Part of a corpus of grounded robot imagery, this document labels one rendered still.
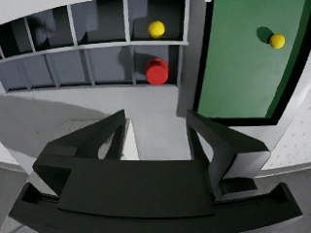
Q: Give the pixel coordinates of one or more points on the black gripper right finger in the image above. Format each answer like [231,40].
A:
[236,156]

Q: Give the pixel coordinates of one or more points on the green tray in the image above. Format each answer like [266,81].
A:
[246,81]

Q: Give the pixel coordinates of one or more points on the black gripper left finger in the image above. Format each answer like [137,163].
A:
[87,141]

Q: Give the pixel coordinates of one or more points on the yellow ball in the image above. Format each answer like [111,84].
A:
[156,29]
[277,41]

